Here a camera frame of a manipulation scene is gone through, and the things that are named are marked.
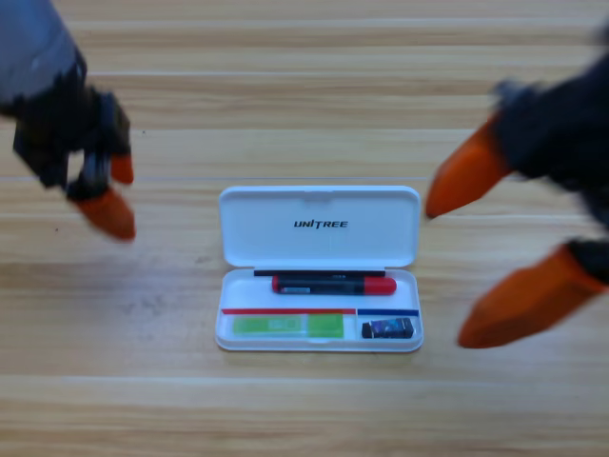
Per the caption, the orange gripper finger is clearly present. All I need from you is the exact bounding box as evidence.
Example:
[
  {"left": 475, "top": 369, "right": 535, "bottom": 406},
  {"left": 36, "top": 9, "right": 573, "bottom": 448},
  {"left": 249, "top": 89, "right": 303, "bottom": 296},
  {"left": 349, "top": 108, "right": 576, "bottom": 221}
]
[
  {"left": 457, "top": 244, "right": 609, "bottom": 350},
  {"left": 423, "top": 113, "right": 514, "bottom": 221},
  {"left": 109, "top": 153, "right": 135, "bottom": 186},
  {"left": 69, "top": 186, "right": 138, "bottom": 243}
]

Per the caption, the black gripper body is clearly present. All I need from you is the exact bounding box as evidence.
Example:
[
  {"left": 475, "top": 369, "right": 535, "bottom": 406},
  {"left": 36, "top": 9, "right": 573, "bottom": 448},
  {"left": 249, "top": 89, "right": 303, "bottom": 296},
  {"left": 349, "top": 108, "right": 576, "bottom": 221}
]
[
  {"left": 11, "top": 85, "right": 132, "bottom": 202},
  {"left": 491, "top": 43, "right": 609, "bottom": 283}
]

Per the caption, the dark blue eraser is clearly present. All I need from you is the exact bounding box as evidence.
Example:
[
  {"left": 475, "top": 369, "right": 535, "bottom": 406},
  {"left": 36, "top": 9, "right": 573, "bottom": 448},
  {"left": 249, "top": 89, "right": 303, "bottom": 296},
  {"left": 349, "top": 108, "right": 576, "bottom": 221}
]
[{"left": 361, "top": 317, "right": 417, "bottom": 341}]

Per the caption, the white Unitree pencil case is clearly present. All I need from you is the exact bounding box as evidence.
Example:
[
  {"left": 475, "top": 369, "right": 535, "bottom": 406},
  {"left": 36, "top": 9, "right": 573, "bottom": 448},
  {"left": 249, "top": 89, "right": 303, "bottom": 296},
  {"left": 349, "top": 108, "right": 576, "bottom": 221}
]
[{"left": 214, "top": 185, "right": 424, "bottom": 354}]

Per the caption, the red and black marker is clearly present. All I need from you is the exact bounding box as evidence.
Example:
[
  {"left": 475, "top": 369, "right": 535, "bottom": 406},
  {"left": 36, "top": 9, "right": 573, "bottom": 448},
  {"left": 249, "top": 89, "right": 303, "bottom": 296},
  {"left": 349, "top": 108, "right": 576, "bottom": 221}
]
[{"left": 270, "top": 273, "right": 398, "bottom": 297}]

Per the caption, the green capped marker pen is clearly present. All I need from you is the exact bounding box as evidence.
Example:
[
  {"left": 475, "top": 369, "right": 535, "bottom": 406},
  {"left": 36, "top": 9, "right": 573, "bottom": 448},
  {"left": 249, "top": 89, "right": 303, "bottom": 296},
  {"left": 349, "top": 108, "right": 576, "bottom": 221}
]
[{"left": 231, "top": 312, "right": 345, "bottom": 340}]

